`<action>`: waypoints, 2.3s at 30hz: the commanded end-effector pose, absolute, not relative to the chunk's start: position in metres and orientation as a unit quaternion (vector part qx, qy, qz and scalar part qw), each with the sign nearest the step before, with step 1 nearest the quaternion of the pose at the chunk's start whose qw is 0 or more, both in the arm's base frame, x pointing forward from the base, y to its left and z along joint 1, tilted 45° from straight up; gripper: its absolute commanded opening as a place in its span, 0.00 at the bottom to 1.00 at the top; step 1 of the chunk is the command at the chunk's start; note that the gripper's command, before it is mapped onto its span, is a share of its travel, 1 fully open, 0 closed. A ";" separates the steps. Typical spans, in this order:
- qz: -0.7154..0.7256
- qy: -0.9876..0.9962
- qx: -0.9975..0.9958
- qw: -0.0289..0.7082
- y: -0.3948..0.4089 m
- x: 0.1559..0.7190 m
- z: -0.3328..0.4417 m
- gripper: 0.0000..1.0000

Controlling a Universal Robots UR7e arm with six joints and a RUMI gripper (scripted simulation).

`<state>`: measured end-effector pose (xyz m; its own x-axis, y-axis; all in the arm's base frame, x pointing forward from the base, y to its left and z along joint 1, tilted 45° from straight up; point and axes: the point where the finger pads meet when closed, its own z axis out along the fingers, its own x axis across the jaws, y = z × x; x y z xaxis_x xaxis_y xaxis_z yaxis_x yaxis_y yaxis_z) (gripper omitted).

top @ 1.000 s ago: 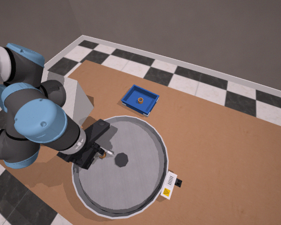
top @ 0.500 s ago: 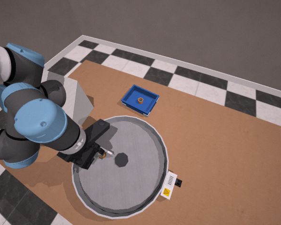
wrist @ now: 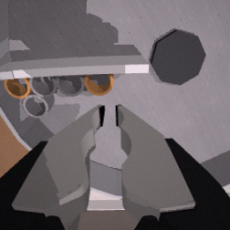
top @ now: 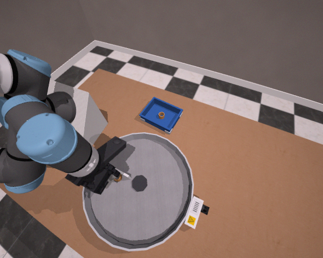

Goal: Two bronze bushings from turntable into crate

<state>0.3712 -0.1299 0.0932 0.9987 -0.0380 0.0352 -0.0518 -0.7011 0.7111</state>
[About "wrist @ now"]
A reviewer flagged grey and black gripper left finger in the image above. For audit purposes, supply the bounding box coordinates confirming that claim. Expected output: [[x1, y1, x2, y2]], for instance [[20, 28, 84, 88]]
[[0, 105, 105, 230]]

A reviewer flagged bronze bushing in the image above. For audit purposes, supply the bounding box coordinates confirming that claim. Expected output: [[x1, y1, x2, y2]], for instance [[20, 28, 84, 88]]
[[5, 78, 32, 99], [84, 74, 113, 96]]

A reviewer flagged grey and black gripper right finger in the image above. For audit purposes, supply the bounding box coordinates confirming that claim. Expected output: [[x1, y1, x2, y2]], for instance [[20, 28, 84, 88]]
[[115, 104, 230, 230]]

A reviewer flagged grey metal bushing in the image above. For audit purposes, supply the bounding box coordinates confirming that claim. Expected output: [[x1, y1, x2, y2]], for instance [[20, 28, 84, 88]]
[[29, 77, 58, 98], [56, 75, 86, 97], [23, 91, 55, 118]]

